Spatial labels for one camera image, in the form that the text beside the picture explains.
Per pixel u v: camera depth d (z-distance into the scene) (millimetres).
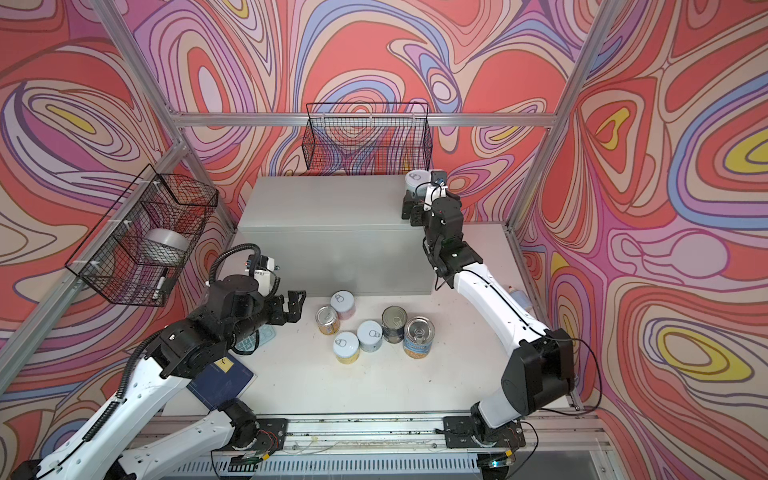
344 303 913
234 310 485
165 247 703
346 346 824
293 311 605
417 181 750
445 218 547
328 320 869
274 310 586
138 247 767
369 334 848
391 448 722
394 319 822
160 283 725
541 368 420
